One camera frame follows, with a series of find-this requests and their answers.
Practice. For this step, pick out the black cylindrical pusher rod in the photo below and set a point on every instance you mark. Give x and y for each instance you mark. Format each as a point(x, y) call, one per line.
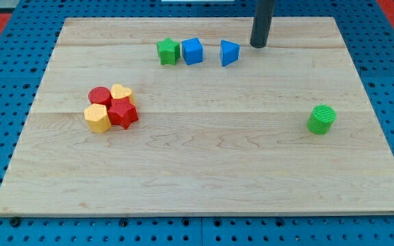
point(261, 23)

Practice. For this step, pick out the red star block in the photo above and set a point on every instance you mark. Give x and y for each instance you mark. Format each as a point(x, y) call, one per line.
point(122, 112)

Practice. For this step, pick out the blue cube block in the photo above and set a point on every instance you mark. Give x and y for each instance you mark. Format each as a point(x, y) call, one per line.
point(192, 51)

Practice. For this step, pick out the green star block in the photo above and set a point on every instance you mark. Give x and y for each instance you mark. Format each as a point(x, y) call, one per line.
point(168, 51)

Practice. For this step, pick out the light wooden board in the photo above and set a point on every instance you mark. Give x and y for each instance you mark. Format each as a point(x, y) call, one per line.
point(210, 141)

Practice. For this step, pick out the red cylinder block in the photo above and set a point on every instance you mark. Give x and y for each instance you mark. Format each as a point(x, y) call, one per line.
point(100, 95)

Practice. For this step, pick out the blue triangle block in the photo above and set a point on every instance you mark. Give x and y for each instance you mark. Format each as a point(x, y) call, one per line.
point(229, 52)

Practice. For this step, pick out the yellow heart block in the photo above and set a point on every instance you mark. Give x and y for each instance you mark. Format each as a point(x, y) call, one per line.
point(118, 91)

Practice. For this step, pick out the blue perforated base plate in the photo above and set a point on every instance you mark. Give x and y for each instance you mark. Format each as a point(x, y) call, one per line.
point(26, 44)

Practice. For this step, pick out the green cylinder block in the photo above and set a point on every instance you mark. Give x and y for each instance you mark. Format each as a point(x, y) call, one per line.
point(321, 119)

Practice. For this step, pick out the yellow hexagon block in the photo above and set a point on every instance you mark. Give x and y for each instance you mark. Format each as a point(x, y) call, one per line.
point(97, 118)

